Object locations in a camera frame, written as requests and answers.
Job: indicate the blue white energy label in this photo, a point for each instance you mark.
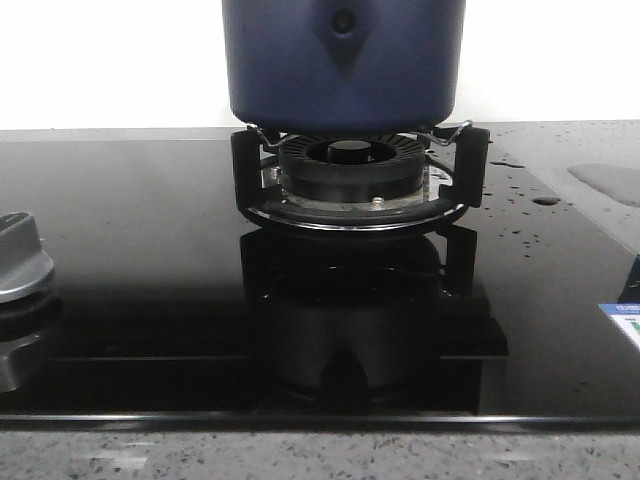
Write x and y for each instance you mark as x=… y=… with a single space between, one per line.
x=626 y=317

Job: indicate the black pot support grate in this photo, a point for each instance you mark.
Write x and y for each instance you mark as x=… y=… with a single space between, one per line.
x=453 y=181

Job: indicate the black glass cooktop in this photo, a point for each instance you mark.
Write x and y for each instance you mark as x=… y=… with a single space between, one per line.
x=168 y=309

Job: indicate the black gas burner head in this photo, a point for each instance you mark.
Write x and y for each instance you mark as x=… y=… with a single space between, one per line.
x=352 y=170

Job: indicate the dark blue cooking pot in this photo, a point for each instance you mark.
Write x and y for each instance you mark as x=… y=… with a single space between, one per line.
x=342 y=67

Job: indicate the silver stove control knob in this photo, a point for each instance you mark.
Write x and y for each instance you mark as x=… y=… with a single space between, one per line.
x=25 y=265

